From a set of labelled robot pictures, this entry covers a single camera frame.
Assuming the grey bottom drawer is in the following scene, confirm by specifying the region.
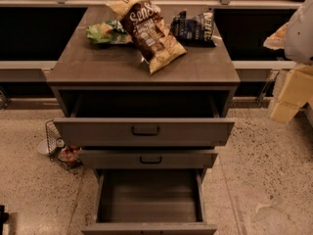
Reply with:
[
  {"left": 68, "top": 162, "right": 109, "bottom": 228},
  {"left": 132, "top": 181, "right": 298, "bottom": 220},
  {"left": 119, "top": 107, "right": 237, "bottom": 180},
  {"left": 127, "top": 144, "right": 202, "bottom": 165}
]
[{"left": 81, "top": 169, "right": 217, "bottom": 235}]

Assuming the grey drawer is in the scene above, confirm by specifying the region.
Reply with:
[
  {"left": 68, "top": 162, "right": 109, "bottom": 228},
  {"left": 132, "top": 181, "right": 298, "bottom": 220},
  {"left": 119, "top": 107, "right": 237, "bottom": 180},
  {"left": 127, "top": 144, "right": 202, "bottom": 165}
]
[
  {"left": 78, "top": 148, "right": 218, "bottom": 169},
  {"left": 81, "top": 169, "right": 217, "bottom": 235},
  {"left": 54, "top": 90, "right": 234, "bottom": 148}
]

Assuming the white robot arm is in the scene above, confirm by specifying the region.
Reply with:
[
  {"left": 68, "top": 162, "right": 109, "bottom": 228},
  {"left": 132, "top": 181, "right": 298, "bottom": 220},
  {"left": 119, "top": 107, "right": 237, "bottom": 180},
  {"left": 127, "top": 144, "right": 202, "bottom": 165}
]
[{"left": 263, "top": 0, "right": 313, "bottom": 123}]

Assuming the grey drawer cabinet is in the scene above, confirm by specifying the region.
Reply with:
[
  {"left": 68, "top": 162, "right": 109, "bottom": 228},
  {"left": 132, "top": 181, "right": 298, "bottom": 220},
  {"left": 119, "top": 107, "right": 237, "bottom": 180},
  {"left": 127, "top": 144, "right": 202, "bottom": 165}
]
[{"left": 44, "top": 4, "right": 242, "bottom": 171}]

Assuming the grey top drawer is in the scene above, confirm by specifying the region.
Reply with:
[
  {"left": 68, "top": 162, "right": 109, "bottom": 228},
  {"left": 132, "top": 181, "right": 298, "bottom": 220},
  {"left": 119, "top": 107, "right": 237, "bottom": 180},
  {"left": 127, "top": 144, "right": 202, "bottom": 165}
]
[{"left": 54, "top": 90, "right": 234, "bottom": 148}]

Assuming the grey middle drawer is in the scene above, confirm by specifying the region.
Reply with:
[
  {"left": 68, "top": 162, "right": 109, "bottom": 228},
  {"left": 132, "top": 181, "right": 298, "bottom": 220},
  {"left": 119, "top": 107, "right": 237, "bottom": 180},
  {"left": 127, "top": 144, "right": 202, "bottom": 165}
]
[{"left": 78, "top": 148, "right": 218, "bottom": 169}]

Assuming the dark blue chip bag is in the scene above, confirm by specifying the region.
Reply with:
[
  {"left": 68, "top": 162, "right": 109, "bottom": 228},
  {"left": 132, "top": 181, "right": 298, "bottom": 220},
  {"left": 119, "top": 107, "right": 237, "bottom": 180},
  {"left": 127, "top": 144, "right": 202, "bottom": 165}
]
[{"left": 170, "top": 11, "right": 215, "bottom": 47}]

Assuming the brown cream chip bag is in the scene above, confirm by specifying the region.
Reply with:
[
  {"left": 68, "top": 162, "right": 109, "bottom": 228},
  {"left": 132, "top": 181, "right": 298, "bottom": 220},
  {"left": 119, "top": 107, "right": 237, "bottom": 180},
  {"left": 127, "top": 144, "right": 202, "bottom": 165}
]
[{"left": 108, "top": 0, "right": 187, "bottom": 74}]

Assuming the green snack bag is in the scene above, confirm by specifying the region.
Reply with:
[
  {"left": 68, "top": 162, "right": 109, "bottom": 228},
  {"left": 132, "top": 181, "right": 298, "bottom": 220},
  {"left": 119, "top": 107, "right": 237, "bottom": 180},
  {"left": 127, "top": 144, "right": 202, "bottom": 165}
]
[{"left": 86, "top": 21, "right": 132, "bottom": 44}]

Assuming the white cup on floor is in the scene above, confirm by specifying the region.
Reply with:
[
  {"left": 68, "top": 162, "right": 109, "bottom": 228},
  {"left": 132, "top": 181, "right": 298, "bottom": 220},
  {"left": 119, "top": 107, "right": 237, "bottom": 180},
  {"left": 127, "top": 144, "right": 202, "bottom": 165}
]
[{"left": 37, "top": 139, "right": 49, "bottom": 155}]

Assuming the black wire basket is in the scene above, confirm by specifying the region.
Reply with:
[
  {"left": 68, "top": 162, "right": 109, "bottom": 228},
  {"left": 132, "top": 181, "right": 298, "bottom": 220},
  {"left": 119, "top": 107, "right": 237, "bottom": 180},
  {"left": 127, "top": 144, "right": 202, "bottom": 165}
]
[{"left": 45, "top": 120, "right": 82, "bottom": 170}]

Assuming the grey metal shelf rail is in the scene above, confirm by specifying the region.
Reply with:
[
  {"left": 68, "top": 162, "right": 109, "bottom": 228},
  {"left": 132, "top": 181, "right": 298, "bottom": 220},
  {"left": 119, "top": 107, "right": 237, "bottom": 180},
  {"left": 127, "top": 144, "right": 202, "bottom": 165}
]
[{"left": 0, "top": 61, "right": 56, "bottom": 82}]

